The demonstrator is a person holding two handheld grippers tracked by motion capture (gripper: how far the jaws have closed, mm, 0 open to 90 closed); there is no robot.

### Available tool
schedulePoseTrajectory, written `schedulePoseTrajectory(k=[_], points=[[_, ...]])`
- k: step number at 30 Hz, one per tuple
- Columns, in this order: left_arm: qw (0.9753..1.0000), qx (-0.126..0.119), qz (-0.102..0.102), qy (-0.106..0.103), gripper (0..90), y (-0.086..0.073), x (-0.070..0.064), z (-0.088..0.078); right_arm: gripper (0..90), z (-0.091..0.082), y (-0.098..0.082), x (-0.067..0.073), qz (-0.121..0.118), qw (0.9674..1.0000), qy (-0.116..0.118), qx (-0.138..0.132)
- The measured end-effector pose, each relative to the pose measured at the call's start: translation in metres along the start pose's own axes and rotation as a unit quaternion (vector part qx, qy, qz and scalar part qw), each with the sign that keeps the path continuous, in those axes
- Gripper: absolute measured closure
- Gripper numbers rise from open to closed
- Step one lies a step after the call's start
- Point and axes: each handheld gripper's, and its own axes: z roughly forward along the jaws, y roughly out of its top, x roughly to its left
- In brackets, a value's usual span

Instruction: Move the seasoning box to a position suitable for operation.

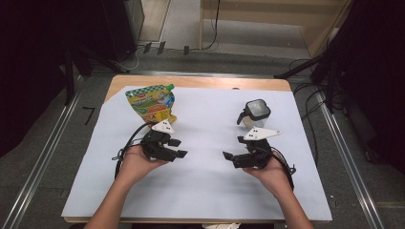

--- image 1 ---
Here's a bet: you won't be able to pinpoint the left hand-held gripper cable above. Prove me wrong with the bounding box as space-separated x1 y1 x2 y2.
112 122 154 179

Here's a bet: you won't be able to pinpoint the white floor cable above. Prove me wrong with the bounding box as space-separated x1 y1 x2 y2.
117 46 141 72

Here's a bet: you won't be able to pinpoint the metal floor rail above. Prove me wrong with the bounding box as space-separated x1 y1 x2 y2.
92 70 278 79
1 92 82 229
318 92 386 229

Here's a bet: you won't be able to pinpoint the person's right hand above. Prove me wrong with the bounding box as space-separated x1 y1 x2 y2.
243 152 294 198

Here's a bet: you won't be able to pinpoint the black cabinet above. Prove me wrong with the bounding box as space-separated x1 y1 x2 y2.
101 0 146 63

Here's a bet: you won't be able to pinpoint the light wooden frame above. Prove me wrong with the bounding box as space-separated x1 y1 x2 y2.
199 0 354 59

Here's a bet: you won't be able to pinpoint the black metal stand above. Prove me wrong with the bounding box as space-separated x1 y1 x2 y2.
61 44 128 106

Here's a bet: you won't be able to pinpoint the black stand leg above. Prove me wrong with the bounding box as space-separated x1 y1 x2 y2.
273 55 323 80

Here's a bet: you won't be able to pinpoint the white paper sheet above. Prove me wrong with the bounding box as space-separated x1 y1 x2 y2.
61 85 333 222

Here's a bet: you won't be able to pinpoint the white cloth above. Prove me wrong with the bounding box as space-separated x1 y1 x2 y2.
202 222 242 229

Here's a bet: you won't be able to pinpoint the black hanging cable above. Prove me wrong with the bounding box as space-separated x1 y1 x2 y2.
203 0 222 52

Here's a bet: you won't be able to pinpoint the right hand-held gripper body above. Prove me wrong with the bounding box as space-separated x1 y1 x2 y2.
233 126 282 170

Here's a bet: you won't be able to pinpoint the black floor cables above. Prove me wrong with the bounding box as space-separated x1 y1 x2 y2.
288 58 338 166

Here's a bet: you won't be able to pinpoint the yellow green spouted pouch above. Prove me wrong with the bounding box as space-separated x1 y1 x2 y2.
124 83 178 125

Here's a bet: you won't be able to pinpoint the person's left hand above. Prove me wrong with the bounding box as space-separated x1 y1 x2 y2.
117 145 170 189

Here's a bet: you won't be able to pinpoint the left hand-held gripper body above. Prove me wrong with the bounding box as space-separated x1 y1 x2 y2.
140 119 180 161

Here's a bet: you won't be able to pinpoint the black clear-lid cup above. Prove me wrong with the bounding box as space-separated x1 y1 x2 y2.
236 98 272 130

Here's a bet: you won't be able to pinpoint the wooden table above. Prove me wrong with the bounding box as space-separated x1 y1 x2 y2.
63 74 332 224

